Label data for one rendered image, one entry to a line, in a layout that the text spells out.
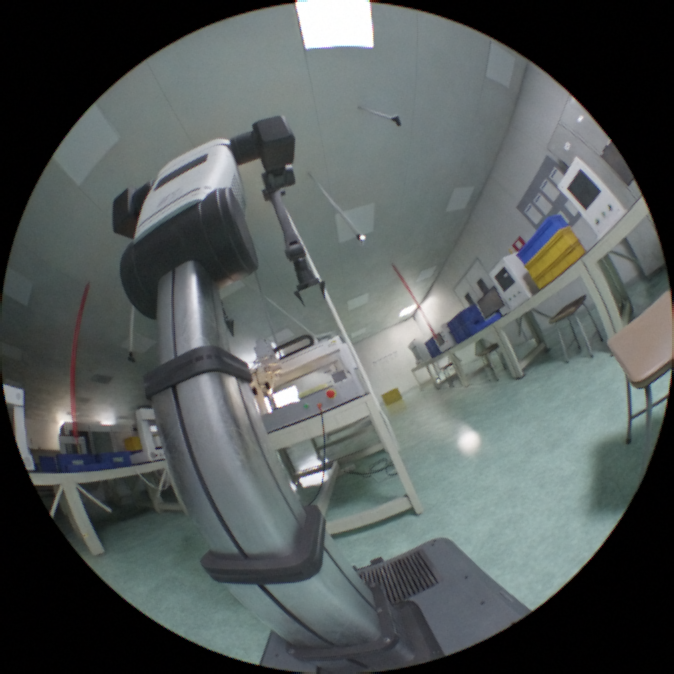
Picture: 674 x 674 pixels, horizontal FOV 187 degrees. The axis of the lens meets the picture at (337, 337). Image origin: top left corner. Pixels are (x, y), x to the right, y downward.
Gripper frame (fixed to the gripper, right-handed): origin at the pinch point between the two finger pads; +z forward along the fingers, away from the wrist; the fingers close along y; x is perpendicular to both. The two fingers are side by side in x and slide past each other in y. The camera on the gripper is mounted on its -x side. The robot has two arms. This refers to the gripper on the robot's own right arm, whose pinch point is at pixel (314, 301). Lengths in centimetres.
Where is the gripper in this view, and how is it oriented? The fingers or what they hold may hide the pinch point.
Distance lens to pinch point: 92.4
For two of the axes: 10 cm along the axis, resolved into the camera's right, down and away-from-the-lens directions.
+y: -9.2, 3.7, -1.3
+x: 2.0, 1.6, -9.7
